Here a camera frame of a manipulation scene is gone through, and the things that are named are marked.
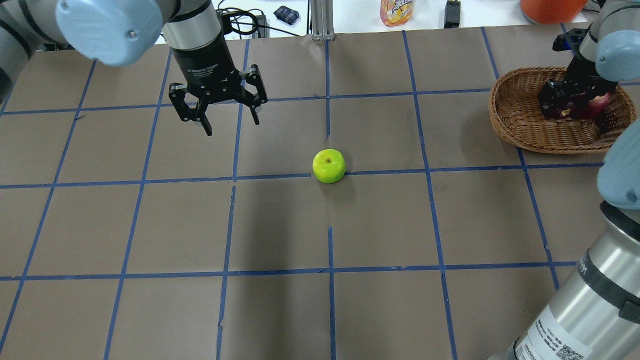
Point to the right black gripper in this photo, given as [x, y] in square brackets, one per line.
[582, 75]

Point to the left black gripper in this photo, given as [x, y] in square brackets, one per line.
[205, 67]

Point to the red yellow apple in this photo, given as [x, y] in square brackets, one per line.
[595, 106]

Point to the green apple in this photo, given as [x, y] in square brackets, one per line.
[328, 166]

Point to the dark red apple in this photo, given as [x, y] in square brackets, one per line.
[572, 106]

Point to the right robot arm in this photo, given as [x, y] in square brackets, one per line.
[594, 314]

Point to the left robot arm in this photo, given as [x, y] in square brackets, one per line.
[118, 32]

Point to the wicker basket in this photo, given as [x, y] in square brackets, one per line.
[516, 116]

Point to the orange round object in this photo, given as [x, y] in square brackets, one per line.
[551, 11]

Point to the dark blue plaid pouch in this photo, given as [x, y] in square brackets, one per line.
[287, 15]

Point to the black power adapter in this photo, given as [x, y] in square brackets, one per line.
[452, 15]

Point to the orange snack bag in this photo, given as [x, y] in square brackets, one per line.
[394, 13]

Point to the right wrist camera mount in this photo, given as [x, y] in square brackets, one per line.
[570, 40]

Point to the aluminium frame post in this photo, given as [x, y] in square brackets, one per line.
[322, 20]

